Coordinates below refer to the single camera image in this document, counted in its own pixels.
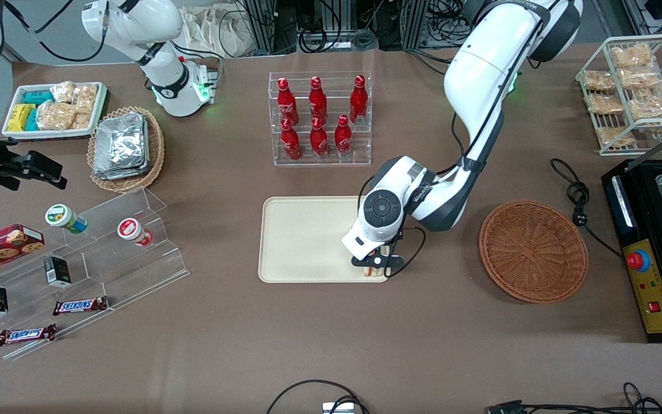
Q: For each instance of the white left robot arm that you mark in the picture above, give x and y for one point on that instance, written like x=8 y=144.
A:
x=480 y=75

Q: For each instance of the cup with red lid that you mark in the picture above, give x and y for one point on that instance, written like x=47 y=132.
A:
x=133 y=231

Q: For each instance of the black machine yellow control panel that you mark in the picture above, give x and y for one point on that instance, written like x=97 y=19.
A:
x=658 y=287

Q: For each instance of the clear acrylic bottle rack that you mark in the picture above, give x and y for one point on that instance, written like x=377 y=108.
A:
x=303 y=161

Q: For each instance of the red cola bottle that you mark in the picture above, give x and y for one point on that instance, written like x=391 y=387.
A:
x=343 y=138
x=318 y=139
x=287 y=103
x=318 y=100
x=358 y=100
x=291 y=141

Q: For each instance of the triangle sandwich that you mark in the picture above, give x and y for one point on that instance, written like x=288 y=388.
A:
x=372 y=272

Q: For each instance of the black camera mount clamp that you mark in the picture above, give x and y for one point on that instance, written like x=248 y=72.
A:
x=9 y=164

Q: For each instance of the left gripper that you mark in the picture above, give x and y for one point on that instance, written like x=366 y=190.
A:
x=400 y=235

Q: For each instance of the white rectangular snack tray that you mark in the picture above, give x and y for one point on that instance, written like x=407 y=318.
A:
x=12 y=133

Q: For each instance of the brown round wicker basket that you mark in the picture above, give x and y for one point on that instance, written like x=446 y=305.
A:
x=532 y=253

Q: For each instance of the teal snack packet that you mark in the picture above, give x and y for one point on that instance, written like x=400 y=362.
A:
x=31 y=121
x=39 y=96

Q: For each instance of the brown snickers bar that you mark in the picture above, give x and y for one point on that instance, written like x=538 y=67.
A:
x=26 y=334
x=81 y=306

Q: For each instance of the yellow snack packet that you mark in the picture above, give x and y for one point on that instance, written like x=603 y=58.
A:
x=20 y=117

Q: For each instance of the pile of white fabric bags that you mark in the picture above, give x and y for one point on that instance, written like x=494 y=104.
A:
x=216 y=29

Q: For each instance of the clear bag of tan snacks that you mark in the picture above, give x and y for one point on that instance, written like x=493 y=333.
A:
x=615 y=137
x=55 y=115
x=84 y=98
x=62 y=92
x=599 y=80
x=631 y=56
x=641 y=78
x=653 y=103
x=81 y=121
x=605 y=104

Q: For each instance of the light oval wicker basket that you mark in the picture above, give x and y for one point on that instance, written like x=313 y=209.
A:
x=156 y=149

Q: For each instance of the cream rectangular tray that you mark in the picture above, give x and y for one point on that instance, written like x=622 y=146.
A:
x=302 y=241

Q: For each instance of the cup with green lid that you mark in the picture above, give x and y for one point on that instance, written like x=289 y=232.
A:
x=64 y=217

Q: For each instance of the clear acrylic step shelf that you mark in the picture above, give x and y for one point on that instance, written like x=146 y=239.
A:
x=135 y=270

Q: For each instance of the stack of foil containers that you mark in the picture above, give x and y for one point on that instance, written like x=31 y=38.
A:
x=121 y=144

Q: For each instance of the small grey connector box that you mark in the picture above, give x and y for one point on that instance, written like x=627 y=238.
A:
x=338 y=408

